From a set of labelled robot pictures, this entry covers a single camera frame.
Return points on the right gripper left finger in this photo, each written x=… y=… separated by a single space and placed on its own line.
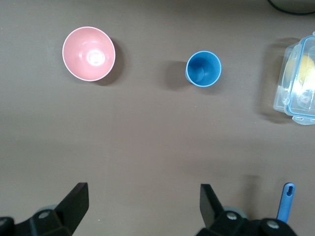
x=73 y=209

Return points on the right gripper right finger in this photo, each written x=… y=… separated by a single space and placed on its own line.
x=211 y=211

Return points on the clear plastic container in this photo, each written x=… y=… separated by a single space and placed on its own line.
x=288 y=98

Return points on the pink bowl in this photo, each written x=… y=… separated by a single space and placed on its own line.
x=85 y=59

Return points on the blue plastic cup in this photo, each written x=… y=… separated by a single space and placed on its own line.
x=203 y=68

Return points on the dark blue saucepan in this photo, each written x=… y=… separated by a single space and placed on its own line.
x=286 y=201

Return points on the brown table cover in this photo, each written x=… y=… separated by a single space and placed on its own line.
x=147 y=123

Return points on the yellow food piece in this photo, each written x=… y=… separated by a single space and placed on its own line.
x=306 y=66

